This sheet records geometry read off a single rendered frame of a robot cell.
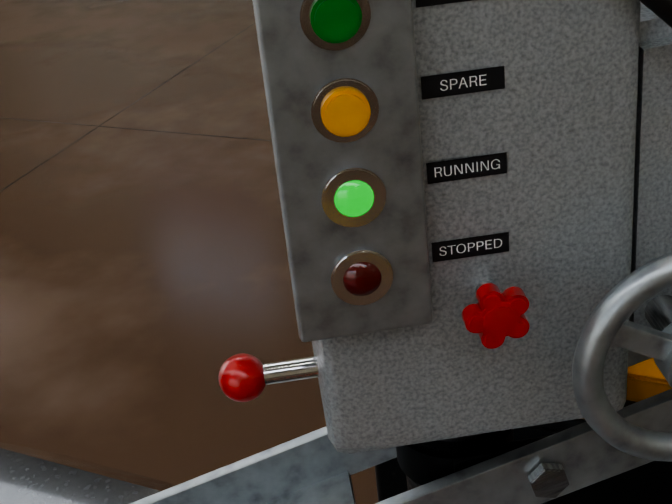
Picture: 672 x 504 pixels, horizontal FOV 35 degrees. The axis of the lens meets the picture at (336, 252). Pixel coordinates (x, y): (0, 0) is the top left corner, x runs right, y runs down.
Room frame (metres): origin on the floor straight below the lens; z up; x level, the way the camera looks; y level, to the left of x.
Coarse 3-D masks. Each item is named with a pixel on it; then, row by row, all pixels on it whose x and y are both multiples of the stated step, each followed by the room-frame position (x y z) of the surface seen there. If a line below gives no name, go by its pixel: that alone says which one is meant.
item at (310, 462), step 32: (640, 416) 0.61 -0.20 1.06; (288, 448) 0.71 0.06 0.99; (320, 448) 0.71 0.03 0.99; (544, 448) 0.61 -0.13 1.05; (576, 448) 0.61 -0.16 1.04; (608, 448) 0.61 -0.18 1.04; (192, 480) 0.71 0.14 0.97; (224, 480) 0.70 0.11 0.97; (256, 480) 0.71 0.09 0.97; (288, 480) 0.71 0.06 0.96; (320, 480) 0.71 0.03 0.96; (448, 480) 0.61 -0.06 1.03; (480, 480) 0.61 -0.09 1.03; (512, 480) 0.61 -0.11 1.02; (544, 480) 0.60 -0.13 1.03; (576, 480) 0.61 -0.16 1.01
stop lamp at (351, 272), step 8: (360, 264) 0.53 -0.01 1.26; (368, 264) 0.53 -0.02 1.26; (352, 272) 0.53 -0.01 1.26; (360, 272) 0.53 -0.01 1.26; (368, 272) 0.53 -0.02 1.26; (376, 272) 0.53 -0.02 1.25; (344, 280) 0.53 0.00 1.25; (352, 280) 0.53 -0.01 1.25; (360, 280) 0.53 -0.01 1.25; (368, 280) 0.53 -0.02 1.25; (376, 280) 0.53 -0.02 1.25; (352, 288) 0.53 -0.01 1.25; (360, 288) 0.53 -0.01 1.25; (368, 288) 0.53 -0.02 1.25; (376, 288) 0.53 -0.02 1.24
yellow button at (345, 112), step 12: (336, 96) 0.53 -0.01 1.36; (348, 96) 0.53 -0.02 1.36; (360, 96) 0.53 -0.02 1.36; (324, 108) 0.53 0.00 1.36; (336, 108) 0.53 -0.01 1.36; (348, 108) 0.53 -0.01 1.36; (360, 108) 0.53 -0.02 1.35; (324, 120) 0.53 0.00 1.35; (336, 120) 0.53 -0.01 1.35; (348, 120) 0.53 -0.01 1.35; (360, 120) 0.53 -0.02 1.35; (336, 132) 0.53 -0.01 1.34; (348, 132) 0.53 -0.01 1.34
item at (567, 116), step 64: (512, 0) 0.56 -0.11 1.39; (576, 0) 0.56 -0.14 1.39; (448, 64) 0.56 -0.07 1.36; (512, 64) 0.56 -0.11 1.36; (576, 64) 0.56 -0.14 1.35; (448, 128) 0.56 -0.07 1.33; (512, 128) 0.56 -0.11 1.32; (576, 128) 0.56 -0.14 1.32; (448, 192) 0.55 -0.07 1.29; (512, 192) 0.56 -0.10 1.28; (576, 192) 0.56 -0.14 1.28; (512, 256) 0.56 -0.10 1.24; (576, 256) 0.56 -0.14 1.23; (448, 320) 0.55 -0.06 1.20; (576, 320) 0.56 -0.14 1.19; (320, 384) 0.59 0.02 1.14; (384, 384) 0.55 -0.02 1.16; (448, 384) 0.55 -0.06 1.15; (512, 384) 0.56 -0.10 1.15; (384, 448) 0.56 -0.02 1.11
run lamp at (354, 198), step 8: (344, 184) 0.53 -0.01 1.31; (352, 184) 0.53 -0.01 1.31; (360, 184) 0.53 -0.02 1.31; (336, 192) 0.53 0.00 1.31; (344, 192) 0.53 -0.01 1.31; (352, 192) 0.53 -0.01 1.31; (360, 192) 0.53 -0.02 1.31; (368, 192) 0.53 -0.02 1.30; (336, 200) 0.53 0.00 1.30; (344, 200) 0.53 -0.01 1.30; (352, 200) 0.53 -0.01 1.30; (360, 200) 0.53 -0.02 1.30; (368, 200) 0.53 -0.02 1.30; (344, 208) 0.53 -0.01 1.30; (352, 208) 0.53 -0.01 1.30; (360, 208) 0.53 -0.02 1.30; (368, 208) 0.53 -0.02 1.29; (352, 216) 0.53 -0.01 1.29
